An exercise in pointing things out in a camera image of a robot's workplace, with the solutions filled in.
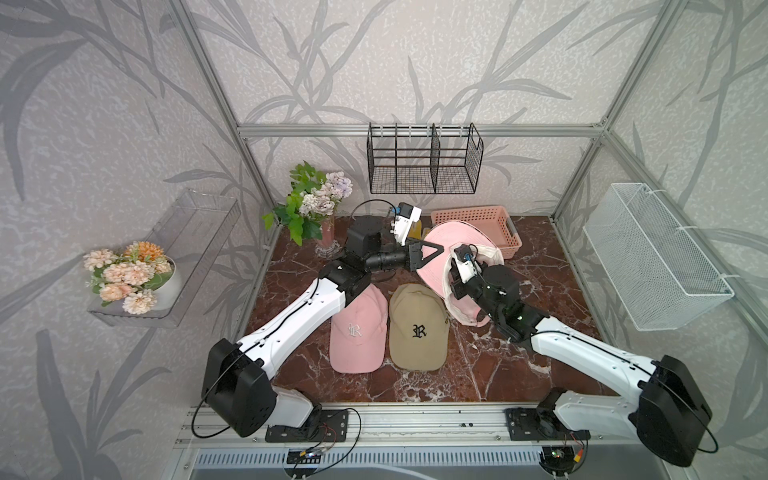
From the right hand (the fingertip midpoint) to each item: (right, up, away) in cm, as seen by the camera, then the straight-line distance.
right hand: (451, 257), depth 78 cm
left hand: (-4, +1, -12) cm, 12 cm away
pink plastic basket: (+24, +13, +39) cm, 47 cm away
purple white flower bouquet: (-38, +15, +4) cm, 41 cm away
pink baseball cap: (-5, -3, -10) cm, 12 cm away
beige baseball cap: (-8, -20, +4) cm, 22 cm away
